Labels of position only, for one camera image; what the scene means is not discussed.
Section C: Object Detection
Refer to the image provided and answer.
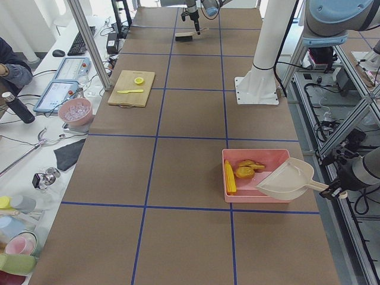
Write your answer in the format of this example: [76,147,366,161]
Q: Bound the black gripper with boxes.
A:
[319,157,364,198]
[180,7,201,35]

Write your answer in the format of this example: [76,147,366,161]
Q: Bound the beige brush black bristles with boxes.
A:
[175,28,208,42]

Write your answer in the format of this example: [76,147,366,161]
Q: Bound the beige plastic dustpan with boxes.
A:
[256,157,328,201]

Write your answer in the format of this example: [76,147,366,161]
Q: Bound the brown toy potato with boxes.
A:
[235,166,255,179]

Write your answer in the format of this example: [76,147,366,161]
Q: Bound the yellow toy corn cob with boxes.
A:
[224,160,237,195]

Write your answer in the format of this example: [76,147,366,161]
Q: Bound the tan toy ginger root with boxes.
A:
[238,160,265,170]

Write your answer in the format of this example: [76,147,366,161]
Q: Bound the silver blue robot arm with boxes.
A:
[303,1,379,200]
[180,0,230,35]

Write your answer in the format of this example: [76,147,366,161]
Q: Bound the pink plastic bin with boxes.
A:
[222,149,290,203]

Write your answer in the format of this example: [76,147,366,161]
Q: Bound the yellow toy lemon slice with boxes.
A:
[134,77,145,85]

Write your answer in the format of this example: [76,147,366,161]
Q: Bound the yellow plastic toy knife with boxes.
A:
[117,89,144,94]

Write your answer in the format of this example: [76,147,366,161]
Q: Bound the bamboo cutting board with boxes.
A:
[107,70,155,107]

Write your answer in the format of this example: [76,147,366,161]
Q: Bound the black keyboard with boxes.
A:
[67,32,87,56]

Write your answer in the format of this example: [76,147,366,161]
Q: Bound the blue teach pendant far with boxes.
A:
[53,56,91,81]

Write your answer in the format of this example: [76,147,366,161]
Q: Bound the blue teach pendant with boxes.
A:
[53,56,91,81]
[33,80,79,114]

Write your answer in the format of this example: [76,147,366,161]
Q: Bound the black computer mouse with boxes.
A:
[52,49,65,57]

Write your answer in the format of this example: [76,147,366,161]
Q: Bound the pink bowl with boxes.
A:
[58,98,93,126]

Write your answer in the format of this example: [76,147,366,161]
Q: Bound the blue teach pendant near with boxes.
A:
[33,80,79,114]

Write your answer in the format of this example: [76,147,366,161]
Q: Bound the dark grey cloth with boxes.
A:
[53,139,86,171]

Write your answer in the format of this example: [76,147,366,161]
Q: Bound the person dark sleeve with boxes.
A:
[1,38,33,95]

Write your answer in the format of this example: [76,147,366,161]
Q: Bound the black water bottle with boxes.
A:
[2,91,35,124]

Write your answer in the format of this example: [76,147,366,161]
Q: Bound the pink cup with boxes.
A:
[4,232,38,255]

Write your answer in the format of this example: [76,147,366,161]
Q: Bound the green cup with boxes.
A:
[1,254,37,276]

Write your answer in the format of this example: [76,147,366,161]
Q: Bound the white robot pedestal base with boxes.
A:
[235,0,298,105]

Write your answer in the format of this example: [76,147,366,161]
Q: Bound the aluminium frame post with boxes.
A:
[67,0,111,91]

